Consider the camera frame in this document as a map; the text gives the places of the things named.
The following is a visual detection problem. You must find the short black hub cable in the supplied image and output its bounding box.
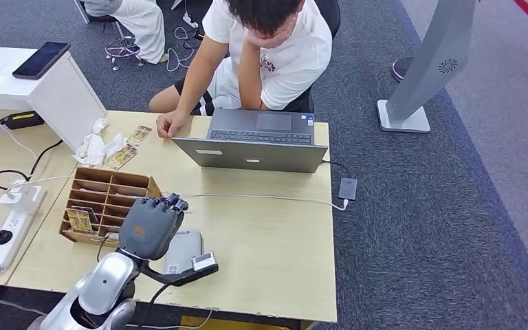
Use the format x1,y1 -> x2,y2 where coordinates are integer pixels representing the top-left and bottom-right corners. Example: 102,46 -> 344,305
321,159 -> 351,176

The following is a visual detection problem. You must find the crumpled white tissue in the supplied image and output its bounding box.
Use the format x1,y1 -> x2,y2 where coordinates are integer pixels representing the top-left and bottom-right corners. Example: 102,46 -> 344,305
71,118 -> 127,168

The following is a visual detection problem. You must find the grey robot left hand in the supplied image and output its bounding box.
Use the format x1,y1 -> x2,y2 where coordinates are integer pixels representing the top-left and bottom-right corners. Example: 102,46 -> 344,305
118,192 -> 190,261

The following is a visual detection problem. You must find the person's left hand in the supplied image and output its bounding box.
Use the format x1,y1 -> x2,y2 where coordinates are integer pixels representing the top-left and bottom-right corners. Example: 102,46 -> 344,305
245,20 -> 299,50

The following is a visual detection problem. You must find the grey laptop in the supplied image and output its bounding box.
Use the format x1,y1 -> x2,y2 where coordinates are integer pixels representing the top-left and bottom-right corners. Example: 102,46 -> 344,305
171,108 -> 329,175

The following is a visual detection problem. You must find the yellow patterned card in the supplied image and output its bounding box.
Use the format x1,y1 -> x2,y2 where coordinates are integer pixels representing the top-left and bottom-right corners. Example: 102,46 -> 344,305
103,144 -> 138,171
126,125 -> 153,148

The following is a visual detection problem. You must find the white cable under desk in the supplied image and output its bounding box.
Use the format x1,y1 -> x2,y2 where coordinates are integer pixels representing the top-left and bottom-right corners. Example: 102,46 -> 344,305
124,309 -> 214,330

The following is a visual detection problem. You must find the dark grey USB hub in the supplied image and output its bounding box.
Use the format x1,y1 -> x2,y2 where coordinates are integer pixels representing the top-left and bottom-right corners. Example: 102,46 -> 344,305
338,177 -> 358,201

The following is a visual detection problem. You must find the round black base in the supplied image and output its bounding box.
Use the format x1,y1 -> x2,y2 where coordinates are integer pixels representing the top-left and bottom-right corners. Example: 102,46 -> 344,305
391,56 -> 415,83

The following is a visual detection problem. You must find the wooden card organizer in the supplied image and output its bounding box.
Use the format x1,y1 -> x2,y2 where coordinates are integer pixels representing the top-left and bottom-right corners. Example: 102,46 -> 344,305
58,166 -> 164,248

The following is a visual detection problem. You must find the black looped cable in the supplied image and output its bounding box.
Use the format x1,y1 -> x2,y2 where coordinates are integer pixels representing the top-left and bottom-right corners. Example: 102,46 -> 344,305
0,139 -> 65,191

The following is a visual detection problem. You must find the grey kiosk stand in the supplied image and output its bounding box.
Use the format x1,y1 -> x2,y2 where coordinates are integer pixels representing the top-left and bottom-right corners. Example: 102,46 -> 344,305
376,0 -> 478,134

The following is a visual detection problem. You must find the chrome stool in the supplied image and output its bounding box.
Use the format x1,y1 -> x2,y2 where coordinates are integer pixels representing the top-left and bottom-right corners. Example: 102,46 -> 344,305
88,13 -> 146,72

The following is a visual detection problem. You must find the yellow room key card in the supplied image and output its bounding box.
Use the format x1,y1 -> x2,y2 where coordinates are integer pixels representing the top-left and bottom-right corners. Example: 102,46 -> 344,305
65,208 -> 94,235

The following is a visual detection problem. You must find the long white cable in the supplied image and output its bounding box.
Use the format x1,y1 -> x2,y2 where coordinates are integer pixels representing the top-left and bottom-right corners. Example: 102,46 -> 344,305
184,192 -> 350,212

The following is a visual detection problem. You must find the white charger adapter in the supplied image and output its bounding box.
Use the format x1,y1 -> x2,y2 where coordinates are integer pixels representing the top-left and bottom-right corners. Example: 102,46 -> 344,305
0,179 -> 39,212

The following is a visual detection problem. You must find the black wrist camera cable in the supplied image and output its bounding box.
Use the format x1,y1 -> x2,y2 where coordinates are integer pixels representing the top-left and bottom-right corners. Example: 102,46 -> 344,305
138,284 -> 171,330

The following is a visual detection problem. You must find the person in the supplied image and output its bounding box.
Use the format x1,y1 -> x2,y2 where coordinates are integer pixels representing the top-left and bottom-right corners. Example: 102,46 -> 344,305
84,0 -> 170,65
148,0 -> 333,139

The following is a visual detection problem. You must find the person's right hand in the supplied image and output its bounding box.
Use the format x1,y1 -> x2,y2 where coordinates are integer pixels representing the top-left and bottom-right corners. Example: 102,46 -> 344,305
155,109 -> 191,139

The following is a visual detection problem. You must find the white floor cable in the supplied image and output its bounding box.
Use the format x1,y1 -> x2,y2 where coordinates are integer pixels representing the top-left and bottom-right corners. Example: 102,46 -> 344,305
166,26 -> 201,73

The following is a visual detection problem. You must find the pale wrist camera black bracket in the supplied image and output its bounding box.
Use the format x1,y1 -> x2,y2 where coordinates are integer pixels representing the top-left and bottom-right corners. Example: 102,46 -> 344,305
140,252 -> 220,288

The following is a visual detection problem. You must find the black office chair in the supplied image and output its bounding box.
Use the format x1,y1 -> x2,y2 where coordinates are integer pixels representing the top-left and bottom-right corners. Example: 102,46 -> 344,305
284,0 -> 342,114

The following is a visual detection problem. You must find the black adapter yellow label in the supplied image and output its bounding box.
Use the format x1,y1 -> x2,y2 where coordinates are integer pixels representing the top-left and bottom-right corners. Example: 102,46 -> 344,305
0,110 -> 45,131

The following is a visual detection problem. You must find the black smartphone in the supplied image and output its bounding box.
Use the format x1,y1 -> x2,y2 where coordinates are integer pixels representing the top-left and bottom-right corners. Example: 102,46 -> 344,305
12,41 -> 72,81

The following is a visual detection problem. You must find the thin white charger cable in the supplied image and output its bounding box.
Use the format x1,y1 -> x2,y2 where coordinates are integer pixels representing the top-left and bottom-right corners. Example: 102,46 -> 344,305
0,170 -> 74,188

